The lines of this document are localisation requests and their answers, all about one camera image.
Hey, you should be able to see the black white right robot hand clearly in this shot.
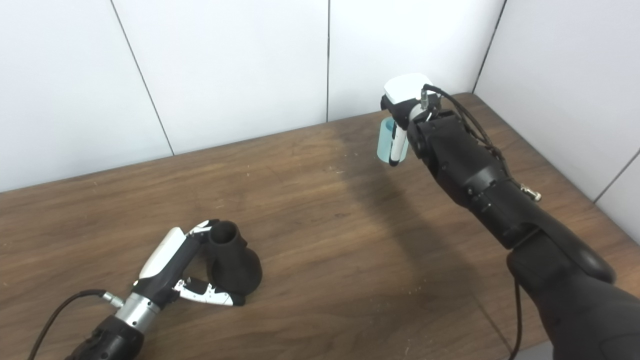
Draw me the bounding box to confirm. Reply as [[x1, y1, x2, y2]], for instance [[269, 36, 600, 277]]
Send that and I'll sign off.
[[380, 73, 443, 167]]

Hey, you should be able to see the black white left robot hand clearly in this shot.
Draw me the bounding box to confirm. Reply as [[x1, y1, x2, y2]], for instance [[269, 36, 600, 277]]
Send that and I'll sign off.
[[131, 219, 246, 307]]

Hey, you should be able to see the light-blue hose piece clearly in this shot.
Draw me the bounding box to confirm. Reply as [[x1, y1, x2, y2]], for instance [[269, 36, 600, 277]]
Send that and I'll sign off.
[[376, 118, 411, 164]]

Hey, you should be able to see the black flared nozzle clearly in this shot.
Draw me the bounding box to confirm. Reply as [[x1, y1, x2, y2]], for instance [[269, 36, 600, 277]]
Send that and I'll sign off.
[[206, 220, 264, 297]]

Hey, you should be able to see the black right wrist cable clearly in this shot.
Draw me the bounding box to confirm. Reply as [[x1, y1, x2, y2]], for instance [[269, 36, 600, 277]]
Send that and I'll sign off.
[[420, 84, 523, 360]]

